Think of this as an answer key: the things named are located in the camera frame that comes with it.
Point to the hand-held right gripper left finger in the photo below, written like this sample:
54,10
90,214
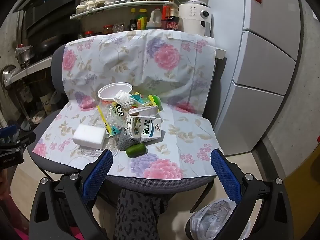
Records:
100,170

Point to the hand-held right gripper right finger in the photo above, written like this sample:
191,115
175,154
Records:
225,172

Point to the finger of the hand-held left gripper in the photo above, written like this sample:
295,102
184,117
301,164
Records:
17,145

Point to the bin with clear plastic liner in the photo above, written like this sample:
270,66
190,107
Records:
212,220

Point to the clear bag with yellow strip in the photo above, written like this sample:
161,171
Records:
106,118

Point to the clear plastic tray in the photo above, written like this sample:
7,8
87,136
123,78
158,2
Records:
110,150

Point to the white foam block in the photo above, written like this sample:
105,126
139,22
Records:
88,136

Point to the grey scrubbing sponge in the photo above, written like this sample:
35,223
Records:
123,141

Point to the green cucumber piece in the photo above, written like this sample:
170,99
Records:
136,150

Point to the grey office chair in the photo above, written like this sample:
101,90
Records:
140,183

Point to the leopard print pants leg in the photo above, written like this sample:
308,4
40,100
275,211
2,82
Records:
137,215

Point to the white milk carton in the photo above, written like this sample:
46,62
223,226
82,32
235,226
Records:
145,128

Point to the pink garment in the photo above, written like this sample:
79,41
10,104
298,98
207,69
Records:
23,233

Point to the kitchen counter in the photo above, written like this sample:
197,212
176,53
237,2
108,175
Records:
27,71

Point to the white paper cup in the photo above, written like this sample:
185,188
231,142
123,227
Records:
147,110

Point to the crumpled white tissue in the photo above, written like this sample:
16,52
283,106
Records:
122,96

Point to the white plastic bowl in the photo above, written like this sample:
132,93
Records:
110,92

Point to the yellow door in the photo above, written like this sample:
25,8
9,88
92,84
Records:
305,192

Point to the metal pot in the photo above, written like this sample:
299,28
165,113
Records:
25,55

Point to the black wok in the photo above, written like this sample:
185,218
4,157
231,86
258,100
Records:
48,43

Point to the grey refrigerator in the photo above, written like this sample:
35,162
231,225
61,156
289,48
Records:
262,67

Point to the black range hood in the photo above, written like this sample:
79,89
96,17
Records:
45,2

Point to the slim dark yellow cap bottle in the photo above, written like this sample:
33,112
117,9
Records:
133,21

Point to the yellow cap green label bottle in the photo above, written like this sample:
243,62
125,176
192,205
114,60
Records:
142,20

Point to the white kitchen appliance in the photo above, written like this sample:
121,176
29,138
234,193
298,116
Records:
192,17

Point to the white plastic jug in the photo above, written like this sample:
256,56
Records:
153,20

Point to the dark soy sauce bottle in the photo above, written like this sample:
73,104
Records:
170,17

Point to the glass corner shelf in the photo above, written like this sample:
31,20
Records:
120,4

